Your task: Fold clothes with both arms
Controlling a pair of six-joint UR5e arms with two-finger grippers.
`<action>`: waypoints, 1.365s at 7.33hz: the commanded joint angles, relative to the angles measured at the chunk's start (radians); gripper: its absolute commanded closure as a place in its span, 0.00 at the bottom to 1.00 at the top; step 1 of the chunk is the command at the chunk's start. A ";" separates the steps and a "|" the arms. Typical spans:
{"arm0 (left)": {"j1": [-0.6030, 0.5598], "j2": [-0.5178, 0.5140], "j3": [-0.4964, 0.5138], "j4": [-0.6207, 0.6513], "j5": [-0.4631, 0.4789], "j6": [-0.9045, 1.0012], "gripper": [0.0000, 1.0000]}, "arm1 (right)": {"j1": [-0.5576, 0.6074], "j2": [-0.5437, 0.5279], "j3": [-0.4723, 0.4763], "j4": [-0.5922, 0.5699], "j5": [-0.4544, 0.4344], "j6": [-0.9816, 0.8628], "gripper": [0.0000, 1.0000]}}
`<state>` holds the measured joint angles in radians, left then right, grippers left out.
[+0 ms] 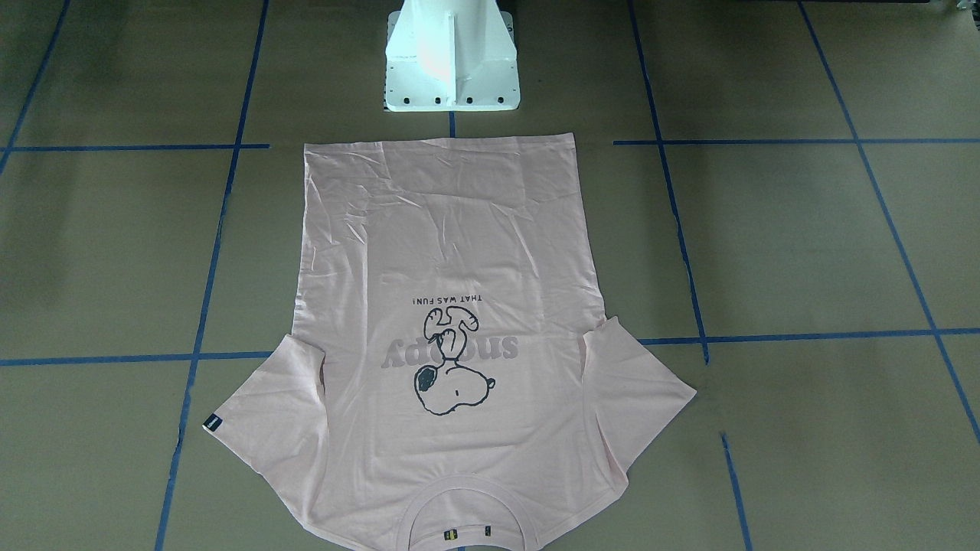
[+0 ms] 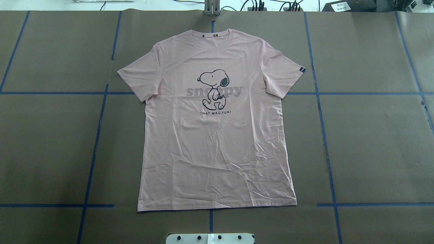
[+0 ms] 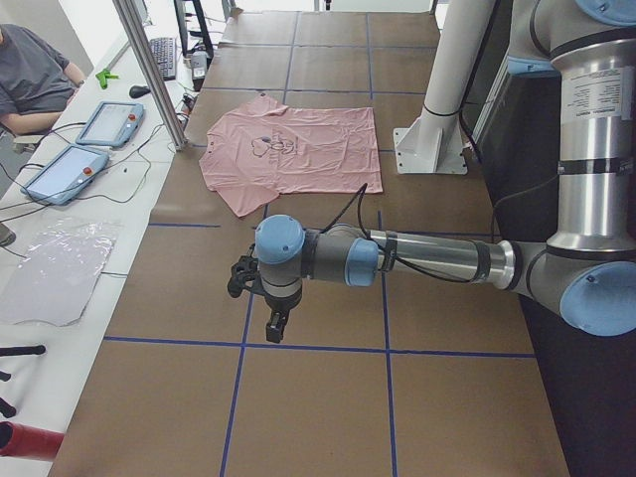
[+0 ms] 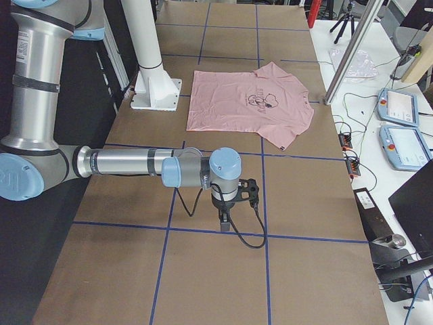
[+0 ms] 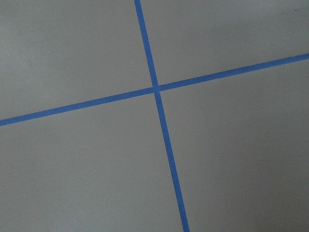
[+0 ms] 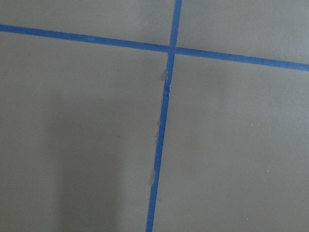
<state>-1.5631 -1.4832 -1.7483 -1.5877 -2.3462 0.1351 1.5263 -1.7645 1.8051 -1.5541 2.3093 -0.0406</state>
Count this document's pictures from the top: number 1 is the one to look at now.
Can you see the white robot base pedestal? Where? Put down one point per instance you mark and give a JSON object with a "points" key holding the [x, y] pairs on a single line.
{"points": [[451, 56]]}

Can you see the pink Snoopy t-shirt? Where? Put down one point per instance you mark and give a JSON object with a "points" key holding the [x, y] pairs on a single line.
{"points": [[450, 376]]}

